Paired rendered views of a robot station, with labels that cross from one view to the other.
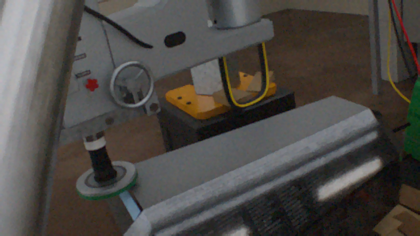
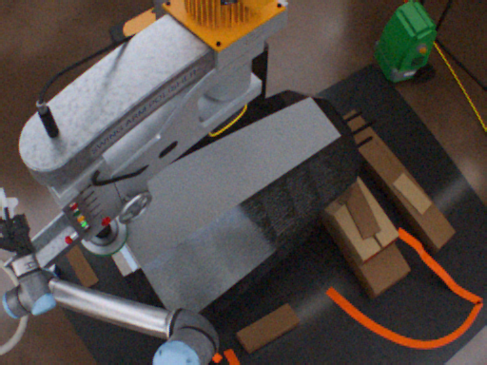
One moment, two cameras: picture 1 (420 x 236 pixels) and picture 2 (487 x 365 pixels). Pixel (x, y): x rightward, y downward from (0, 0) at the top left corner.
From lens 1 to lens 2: 1.72 m
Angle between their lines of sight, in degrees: 45
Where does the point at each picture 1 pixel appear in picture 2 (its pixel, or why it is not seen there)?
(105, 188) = (107, 248)
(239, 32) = (227, 108)
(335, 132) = (304, 167)
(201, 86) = not seen: hidden behind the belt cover
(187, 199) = (172, 254)
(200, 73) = not seen: hidden behind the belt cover
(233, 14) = (224, 94)
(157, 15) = (155, 144)
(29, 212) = not seen: outside the picture
